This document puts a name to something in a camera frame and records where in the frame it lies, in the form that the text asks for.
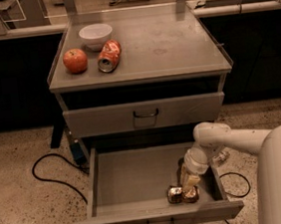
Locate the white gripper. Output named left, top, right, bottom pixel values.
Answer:
left=180, top=144, right=209, bottom=192

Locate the orange gold can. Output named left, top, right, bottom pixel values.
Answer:
left=166, top=186, right=199, bottom=204

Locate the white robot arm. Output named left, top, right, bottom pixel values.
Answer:
left=179, top=122, right=281, bottom=224

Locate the open grey middle drawer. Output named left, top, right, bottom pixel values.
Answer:
left=76, top=142, right=244, bottom=224

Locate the closed grey top drawer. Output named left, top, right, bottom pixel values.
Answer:
left=63, top=93, right=224, bottom=137

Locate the grey drawer cabinet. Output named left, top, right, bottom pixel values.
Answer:
left=49, top=3, right=232, bottom=153

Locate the red soda can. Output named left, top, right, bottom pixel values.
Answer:
left=97, top=39, right=122, bottom=73

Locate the blue power adapter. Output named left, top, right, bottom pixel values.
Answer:
left=70, top=142, right=87, bottom=165

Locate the red apple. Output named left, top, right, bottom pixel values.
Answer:
left=63, top=49, right=88, bottom=74

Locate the white bowl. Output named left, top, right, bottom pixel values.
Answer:
left=78, top=23, right=113, bottom=51

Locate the black cable right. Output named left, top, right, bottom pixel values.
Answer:
left=218, top=169, right=255, bottom=224

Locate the black floor cable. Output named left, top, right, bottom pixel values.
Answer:
left=30, top=149, right=96, bottom=224

